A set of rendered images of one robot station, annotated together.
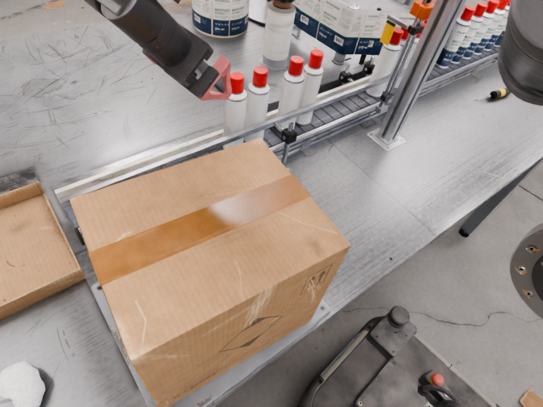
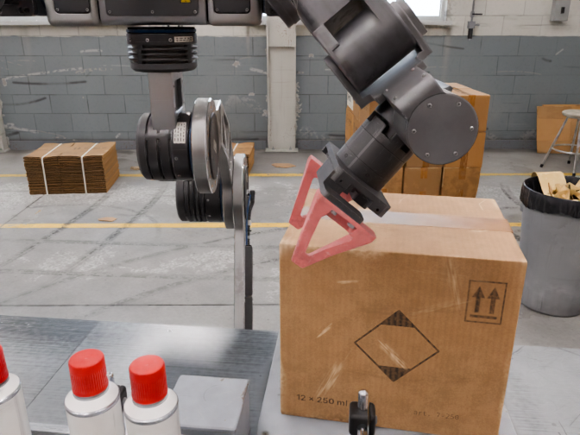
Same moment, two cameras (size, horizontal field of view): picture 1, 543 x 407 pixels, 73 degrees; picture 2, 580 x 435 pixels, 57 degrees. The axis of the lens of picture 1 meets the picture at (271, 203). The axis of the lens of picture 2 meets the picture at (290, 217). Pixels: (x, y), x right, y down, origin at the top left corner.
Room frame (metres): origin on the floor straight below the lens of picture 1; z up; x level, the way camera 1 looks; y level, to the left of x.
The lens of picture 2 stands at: (0.86, 0.54, 1.39)
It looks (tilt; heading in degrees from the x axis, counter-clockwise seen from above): 20 degrees down; 231
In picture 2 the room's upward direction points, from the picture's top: straight up
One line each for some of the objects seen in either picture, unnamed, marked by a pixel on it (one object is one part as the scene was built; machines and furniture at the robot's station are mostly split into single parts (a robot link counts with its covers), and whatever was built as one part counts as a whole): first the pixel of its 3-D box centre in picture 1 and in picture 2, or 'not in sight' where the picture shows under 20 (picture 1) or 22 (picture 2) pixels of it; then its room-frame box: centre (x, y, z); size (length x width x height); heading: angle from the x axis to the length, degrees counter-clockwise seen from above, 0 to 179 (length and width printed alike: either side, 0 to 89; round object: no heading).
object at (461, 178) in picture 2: not in sight; (406, 142); (-2.51, -2.18, 0.45); 1.20 x 0.84 x 0.89; 53
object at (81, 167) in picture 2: not in sight; (74, 167); (-0.53, -4.19, 0.16); 0.65 x 0.54 x 0.32; 146
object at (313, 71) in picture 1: (309, 89); not in sight; (0.86, -0.04, 0.98); 0.05 x 0.05 x 0.20
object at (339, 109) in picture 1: (346, 108); not in sight; (0.99, -0.17, 0.86); 1.65 x 0.08 x 0.04; 135
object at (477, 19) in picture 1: (466, 34); not in sight; (1.39, -0.57, 0.98); 0.05 x 0.05 x 0.20
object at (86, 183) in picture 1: (267, 117); not in sight; (0.81, 0.06, 0.91); 1.07 x 0.01 x 0.02; 135
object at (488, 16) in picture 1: (477, 30); not in sight; (1.44, -0.62, 0.98); 0.05 x 0.05 x 0.20
